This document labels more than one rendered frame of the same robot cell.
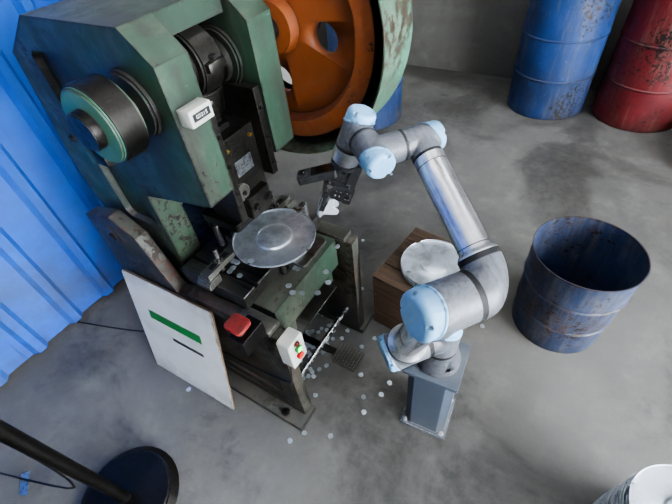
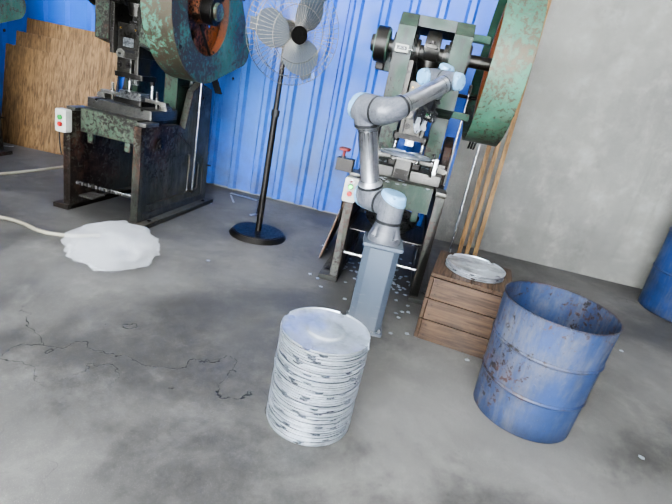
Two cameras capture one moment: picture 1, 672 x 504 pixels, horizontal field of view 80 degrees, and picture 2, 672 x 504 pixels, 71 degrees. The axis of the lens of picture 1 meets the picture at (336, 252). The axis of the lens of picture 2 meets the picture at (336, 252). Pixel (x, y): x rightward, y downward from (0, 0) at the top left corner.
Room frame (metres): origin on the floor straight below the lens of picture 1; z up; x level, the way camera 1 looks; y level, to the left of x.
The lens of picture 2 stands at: (-0.53, -2.01, 1.08)
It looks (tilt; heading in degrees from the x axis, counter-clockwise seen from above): 20 degrees down; 61
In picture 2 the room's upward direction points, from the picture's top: 12 degrees clockwise
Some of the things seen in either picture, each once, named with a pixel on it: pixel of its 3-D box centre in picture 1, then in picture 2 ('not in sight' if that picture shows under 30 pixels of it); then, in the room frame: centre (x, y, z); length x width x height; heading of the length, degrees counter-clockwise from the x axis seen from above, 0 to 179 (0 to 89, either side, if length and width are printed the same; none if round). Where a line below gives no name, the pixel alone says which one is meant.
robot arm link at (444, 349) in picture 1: (440, 331); (390, 205); (0.66, -0.29, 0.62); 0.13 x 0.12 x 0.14; 105
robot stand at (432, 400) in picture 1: (432, 386); (373, 283); (0.67, -0.30, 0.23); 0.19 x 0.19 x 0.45; 58
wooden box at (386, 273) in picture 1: (430, 291); (464, 302); (1.15, -0.42, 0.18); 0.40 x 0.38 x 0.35; 46
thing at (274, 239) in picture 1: (274, 236); (405, 154); (1.02, 0.20, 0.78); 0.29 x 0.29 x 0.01
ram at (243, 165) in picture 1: (236, 168); (417, 108); (1.08, 0.27, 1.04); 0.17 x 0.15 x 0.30; 53
